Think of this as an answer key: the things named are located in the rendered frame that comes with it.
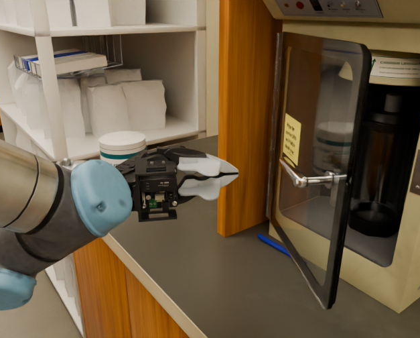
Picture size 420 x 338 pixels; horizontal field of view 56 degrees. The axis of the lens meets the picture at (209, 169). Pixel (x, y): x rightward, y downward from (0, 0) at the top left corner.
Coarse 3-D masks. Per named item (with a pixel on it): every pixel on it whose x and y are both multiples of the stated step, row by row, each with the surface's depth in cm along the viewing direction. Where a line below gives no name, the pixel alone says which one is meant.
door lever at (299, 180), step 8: (280, 160) 63; (288, 160) 62; (288, 168) 59; (296, 168) 59; (296, 176) 56; (304, 176) 56; (312, 176) 56; (320, 176) 56; (328, 176) 56; (296, 184) 56; (304, 184) 56; (312, 184) 56; (328, 184) 57
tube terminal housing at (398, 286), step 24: (288, 24) 73; (312, 24) 69; (336, 24) 65; (360, 24) 62; (384, 24) 58; (408, 24) 56; (384, 48) 59; (408, 48) 57; (408, 192) 62; (408, 216) 62; (408, 240) 63; (360, 264) 72; (408, 264) 64; (360, 288) 73; (384, 288) 69; (408, 288) 67
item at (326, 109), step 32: (288, 32) 69; (288, 64) 70; (320, 64) 57; (352, 64) 49; (288, 96) 71; (320, 96) 58; (352, 96) 49; (320, 128) 59; (352, 128) 50; (320, 160) 59; (352, 160) 51; (288, 192) 74; (320, 192) 60; (288, 224) 75; (320, 224) 61; (320, 256) 62; (320, 288) 62
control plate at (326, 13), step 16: (288, 0) 65; (304, 0) 62; (320, 0) 60; (336, 0) 58; (352, 0) 56; (368, 0) 54; (320, 16) 63; (336, 16) 61; (352, 16) 59; (368, 16) 57
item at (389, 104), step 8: (392, 96) 70; (400, 96) 70; (384, 104) 72; (392, 104) 70; (400, 104) 70; (368, 112) 73; (376, 112) 71; (384, 112) 71; (392, 112) 71; (400, 112) 71; (408, 112) 71; (376, 120) 70; (384, 120) 69; (392, 120) 69; (400, 120) 68; (408, 120) 68; (416, 120) 69
